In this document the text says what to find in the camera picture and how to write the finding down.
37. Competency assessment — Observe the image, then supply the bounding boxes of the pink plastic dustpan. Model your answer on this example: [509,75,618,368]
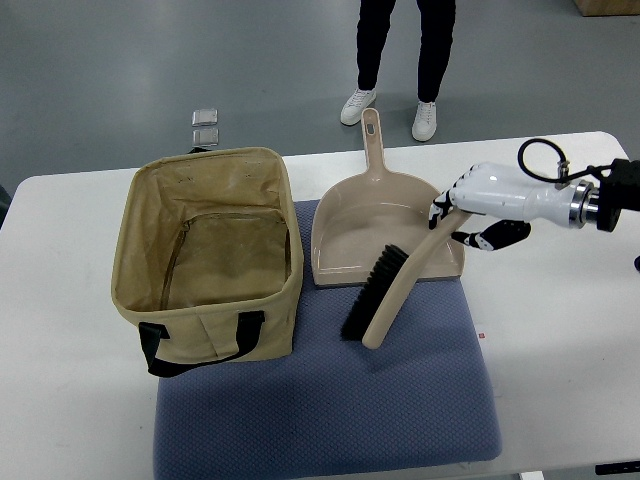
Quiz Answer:
[311,108,439,287]

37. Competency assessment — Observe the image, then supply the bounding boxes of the pink hand broom black bristles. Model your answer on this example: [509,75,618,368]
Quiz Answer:
[340,209,470,349]

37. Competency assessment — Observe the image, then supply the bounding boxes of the black cable loop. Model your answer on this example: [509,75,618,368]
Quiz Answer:
[517,138,614,189]

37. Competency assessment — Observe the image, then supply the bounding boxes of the yellow canvas bag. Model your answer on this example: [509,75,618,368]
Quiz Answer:
[111,147,304,377]

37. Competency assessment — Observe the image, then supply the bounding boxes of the brown cardboard box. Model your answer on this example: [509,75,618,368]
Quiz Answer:
[574,0,640,17]

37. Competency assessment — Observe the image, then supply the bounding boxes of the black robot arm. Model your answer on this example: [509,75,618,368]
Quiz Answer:
[583,159,639,233]

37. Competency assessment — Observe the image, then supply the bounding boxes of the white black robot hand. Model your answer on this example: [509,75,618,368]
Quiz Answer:
[428,163,597,251]

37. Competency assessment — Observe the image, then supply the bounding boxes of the upper metal floor plate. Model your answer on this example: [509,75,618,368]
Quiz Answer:
[192,108,218,127]

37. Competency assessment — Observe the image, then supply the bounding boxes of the standing person dark trousers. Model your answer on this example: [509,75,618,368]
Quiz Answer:
[339,1,457,142]

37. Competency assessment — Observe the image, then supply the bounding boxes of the blue grey cushion mat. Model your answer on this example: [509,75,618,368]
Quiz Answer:
[152,198,503,479]

